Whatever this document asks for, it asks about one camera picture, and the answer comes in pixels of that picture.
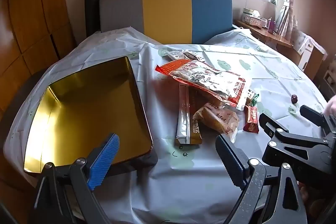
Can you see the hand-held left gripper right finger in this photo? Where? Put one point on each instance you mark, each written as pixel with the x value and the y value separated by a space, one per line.
pixel 232 161

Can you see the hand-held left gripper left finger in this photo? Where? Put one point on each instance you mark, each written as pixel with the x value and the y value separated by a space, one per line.
pixel 105 158

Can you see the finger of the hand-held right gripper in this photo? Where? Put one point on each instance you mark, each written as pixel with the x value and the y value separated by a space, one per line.
pixel 313 113
pixel 278 134

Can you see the cracker packet green ends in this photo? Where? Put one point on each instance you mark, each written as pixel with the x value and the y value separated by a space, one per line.
pixel 252 97

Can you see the orange bread packet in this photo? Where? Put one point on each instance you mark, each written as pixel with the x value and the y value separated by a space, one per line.
pixel 218 117

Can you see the maroon tin box gold inside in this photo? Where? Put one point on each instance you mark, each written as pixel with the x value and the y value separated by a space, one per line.
pixel 86 113

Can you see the long silver brown packet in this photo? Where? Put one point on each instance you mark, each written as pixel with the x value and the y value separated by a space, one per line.
pixel 182 119

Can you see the clear snack bag red trim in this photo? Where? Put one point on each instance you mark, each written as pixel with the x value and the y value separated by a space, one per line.
pixel 210 82

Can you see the orange-red foil snack bag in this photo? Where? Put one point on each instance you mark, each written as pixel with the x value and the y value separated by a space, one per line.
pixel 168 67

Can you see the person's right hand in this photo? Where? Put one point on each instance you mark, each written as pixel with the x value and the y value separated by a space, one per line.
pixel 331 105

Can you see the red jujube date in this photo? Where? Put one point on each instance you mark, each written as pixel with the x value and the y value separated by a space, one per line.
pixel 294 98

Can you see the dark red snack bar packet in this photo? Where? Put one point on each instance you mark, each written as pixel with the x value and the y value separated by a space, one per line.
pixel 251 119

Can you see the brown gold stick sachet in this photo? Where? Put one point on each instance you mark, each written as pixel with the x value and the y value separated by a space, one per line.
pixel 195 134

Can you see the small cabinet with floral cloth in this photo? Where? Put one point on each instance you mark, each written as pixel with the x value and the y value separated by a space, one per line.
pixel 309 50

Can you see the wooden side desk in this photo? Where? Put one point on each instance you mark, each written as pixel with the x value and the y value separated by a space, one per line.
pixel 267 36

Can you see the purple bottle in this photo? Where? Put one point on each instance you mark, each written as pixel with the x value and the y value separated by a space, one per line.
pixel 271 25

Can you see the patterned tissue box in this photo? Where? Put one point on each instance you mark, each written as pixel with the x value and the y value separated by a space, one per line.
pixel 254 22

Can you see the small brown white packet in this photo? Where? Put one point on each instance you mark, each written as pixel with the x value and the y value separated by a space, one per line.
pixel 193 56

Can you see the green white box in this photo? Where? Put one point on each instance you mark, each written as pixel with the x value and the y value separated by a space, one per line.
pixel 248 12

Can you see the white beige small packet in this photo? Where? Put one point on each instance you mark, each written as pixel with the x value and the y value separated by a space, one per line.
pixel 173 54

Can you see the black rolled mat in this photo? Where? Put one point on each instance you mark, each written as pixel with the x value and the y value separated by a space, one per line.
pixel 93 11

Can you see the grey yellow blue chair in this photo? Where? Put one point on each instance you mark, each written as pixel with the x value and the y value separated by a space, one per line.
pixel 165 11

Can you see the wooden wardrobe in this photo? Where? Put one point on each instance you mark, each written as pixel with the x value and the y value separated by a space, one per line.
pixel 31 16

